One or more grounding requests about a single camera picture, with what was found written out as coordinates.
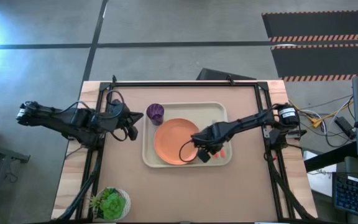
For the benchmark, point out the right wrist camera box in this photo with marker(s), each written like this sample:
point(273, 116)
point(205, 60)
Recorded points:
point(204, 155)

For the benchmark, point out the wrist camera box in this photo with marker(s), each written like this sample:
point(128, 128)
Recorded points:
point(133, 133)
point(204, 155)

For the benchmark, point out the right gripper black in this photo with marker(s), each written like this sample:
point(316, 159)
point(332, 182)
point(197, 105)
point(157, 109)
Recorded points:
point(221, 133)

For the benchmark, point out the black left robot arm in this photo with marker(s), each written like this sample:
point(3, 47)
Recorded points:
point(57, 119)

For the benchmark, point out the orange plastic plate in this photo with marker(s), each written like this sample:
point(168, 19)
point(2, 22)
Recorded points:
point(172, 140)

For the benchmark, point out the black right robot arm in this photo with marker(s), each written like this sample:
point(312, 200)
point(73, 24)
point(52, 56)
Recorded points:
point(250, 119)

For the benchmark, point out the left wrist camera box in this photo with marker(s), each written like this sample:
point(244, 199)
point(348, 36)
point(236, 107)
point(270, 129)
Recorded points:
point(133, 133)

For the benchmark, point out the white box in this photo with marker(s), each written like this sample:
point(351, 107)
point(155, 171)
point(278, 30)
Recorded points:
point(322, 182)

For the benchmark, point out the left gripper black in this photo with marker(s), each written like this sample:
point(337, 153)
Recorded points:
point(117, 118)

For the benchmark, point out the purple faceted cup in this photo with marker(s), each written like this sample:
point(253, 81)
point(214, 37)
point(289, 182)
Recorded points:
point(155, 112)

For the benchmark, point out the beige plastic tray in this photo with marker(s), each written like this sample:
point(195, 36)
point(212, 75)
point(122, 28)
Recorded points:
point(191, 110)

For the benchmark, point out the black power adapter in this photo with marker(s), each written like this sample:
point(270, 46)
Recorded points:
point(344, 125)

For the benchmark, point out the black computer desk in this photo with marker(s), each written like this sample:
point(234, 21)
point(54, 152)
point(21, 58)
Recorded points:
point(328, 157)

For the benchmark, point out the black angular flat panel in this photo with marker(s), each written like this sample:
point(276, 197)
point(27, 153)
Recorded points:
point(225, 75)

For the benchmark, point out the black computer keyboard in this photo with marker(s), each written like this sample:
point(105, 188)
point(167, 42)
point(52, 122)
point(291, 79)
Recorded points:
point(356, 196)

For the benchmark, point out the succulent in white patterned pot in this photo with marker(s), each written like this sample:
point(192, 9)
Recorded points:
point(112, 205)

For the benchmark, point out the grey metal table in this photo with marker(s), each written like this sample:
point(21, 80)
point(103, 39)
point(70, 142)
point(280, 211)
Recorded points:
point(2, 152)

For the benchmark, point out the black mat orange striped edge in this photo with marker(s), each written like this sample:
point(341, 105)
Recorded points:
point(322, 23)
point(325, 62)

